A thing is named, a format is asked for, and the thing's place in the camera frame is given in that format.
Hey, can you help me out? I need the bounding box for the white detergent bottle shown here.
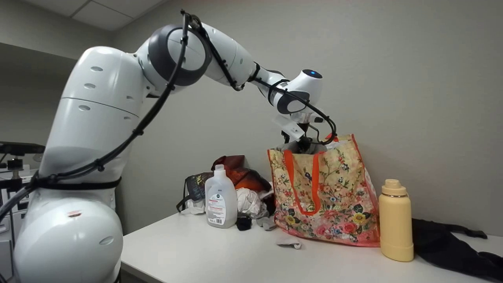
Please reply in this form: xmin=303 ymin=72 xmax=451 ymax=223
xmin=204 ymin=164 xmax=239 ymax=229

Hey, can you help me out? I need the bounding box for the dark printed bag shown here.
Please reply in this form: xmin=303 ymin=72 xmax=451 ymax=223
xmin=176 ymin=172 xmax=214 ymax=213

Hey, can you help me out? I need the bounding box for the yellow insulated bottle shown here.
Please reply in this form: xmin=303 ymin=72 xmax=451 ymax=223
xmin=378 ymin=179 xmax=415 ymax=263

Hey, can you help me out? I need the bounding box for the grey sock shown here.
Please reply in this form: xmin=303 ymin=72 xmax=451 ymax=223
xmin=256 ymin=215 xmax=277 ymax=232

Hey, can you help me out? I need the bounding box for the red orange bag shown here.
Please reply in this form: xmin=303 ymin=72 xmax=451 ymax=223
xmin=211 ymin=155 xmax=273 ymax=194

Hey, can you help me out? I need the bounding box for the white crumpled cloth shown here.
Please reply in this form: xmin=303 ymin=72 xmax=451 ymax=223
xmin=235 ymin=187 xmax=264 ymax=217

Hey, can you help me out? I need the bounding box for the stand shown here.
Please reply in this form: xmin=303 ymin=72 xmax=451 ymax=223
xmin=0 ymin=141 xmax=46 ymax=193

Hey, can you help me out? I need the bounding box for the small grey cloth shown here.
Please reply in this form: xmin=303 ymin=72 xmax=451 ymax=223
xmin=276 ymin=235 xmax=303 ymax=250

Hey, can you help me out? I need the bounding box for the floral tote bag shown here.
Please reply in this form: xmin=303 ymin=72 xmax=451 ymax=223
xmin=267 ymin=133 xmax=381 ymax=248

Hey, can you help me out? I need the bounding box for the black garment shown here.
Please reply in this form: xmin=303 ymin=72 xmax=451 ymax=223
xmin=411 ymin=218 xmax=503 ymax=282

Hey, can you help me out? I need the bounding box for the small black cloth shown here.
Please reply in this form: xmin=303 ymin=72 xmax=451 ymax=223
xmin=235 ymin=215 xmax=253 ymax=232

